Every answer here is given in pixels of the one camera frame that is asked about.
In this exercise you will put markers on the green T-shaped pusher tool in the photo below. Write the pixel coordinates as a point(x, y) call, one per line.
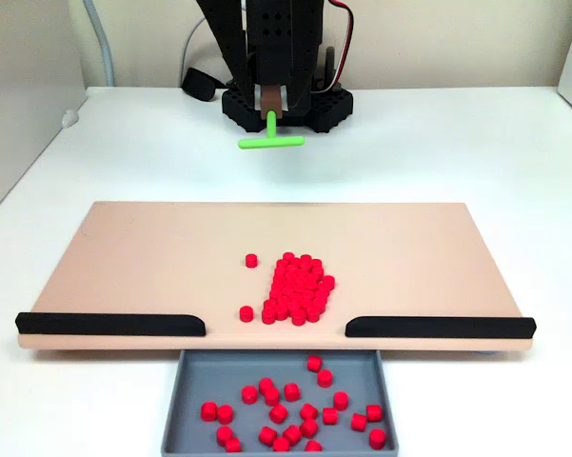
point(271, 142)

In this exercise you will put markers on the red cylindrical granule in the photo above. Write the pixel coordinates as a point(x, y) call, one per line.
point(312, 314)
point(278, 413)
point(281, 312)
point(285, 298)
point(314, 363)
point(305, 274)
point(281, 274)
point(377, 438)
point(293, 274)
point(224, 435)
point(295, 306)
point(246, 313)
point(308, 411)
point(323, 290)
point(294, 265)
point(275, 290)
point(310, 298)
point(324, 378)
point(287, 290)
point(289, 257)
point(273, 298)
point(251, 260)
point(329, 415)
point(249, 394)
point(359, 422)
point(298, 316)
point(281, 445)
point(225, 414)
point(318, 274)
point(282, 264)
point(374, 412)
point(321, 298)
point(292, 434)
point(309, 427)
point(328, 282)
point(341, 401)
point(314, 283)
point(311, 290)
point(320, 306)
point(317, 264)
point(232, 445)
point(299, 290)
point(272, 396)
point(298, 298)
point(267, 436)
point(305, 260)
point(265, 385)
point(290, 283)
point(313, 446)
point(291, 391)
point(302, 283)
point(268, 315)
point(209, 411)
point(278, 283)
point(282, 304)
point(308, 306)
point(270, 304)

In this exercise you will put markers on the grey flexible tube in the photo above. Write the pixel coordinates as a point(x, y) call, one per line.
point(105, 52)

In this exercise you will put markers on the small white clip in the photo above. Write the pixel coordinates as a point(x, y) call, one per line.
point(70, 119)

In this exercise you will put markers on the peach flat board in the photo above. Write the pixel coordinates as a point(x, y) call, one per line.
point(147, 262)

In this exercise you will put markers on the beige partition panel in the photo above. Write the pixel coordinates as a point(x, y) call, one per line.
point(19, 95)

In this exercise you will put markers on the grey shallow tray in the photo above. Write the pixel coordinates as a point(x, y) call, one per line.
point(204, 381)

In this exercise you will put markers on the black board edge rail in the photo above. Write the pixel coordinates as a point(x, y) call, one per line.
point(100, 324)
point(447, 327)

